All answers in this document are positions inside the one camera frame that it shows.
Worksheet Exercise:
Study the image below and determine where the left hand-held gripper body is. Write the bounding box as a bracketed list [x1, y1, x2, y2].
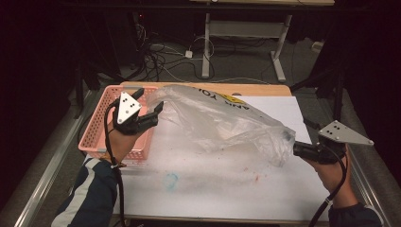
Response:
[111, 91, 159, 136]

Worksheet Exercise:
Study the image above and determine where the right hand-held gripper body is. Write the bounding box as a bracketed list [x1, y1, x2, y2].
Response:
[310, 120, 375, 166]

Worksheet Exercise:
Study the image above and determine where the pink perforated plastic basket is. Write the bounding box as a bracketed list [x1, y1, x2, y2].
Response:
[78, 84, 159, 163]

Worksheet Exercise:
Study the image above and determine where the clear plastic bag yellow smiley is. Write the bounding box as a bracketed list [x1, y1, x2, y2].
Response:
[146, 83, 298, 168]

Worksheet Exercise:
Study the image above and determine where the person's left hand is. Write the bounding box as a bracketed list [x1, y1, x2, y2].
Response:
[106, 121, 144, 167]

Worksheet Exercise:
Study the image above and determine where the person's right hand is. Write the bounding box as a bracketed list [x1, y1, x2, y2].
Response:
[304, 146, 361, 210]

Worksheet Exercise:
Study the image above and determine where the dark metal stand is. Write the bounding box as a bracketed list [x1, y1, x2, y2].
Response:
[289, 67, 345, 131]
[73, 60, 127, 120]

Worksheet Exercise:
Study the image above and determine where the white sheet table cover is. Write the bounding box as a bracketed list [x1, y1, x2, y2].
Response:
[112, 94, 333, 222]

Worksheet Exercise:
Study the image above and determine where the tangle of black floor cables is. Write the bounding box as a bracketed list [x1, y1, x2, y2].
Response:
[131, 23, 216, 83]

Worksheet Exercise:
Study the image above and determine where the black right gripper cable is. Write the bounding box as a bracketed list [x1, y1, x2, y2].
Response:
[307, 148, 350, 227]

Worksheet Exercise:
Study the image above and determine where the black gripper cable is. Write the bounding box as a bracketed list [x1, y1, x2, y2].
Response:
[307, 148, 350, 227]
[103, 101, 128, 227]

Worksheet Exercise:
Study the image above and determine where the silver metal rail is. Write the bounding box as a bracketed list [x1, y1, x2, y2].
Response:
[13, 91, 96, 227]
[344, 145, 393, 227]

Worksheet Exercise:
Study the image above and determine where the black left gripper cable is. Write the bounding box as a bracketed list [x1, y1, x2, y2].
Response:
[103, 101, 128, 227]

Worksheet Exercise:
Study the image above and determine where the white metal desk frame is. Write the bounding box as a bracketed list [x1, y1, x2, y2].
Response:
[188, 0, 336, 83]

